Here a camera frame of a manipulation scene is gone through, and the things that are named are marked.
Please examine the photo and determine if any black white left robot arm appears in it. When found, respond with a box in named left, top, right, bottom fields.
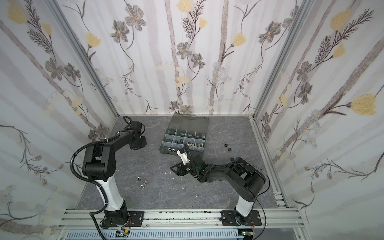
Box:
left=69, top=116, right=147, bottom=230

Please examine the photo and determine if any green compartment organizer box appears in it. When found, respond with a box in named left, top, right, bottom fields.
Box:
left=160, top=114, right=209, bottom=157

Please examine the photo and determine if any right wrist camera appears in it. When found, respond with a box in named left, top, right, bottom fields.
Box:
left=177, top=148, right=190, bottom=165

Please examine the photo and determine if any white slotted cable duct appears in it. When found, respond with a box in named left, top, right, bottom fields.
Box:
left=64, top=229, right=244, bottom=240

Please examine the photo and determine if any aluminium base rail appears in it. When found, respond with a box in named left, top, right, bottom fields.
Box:
left=56, top=208, right=305, bottom=230

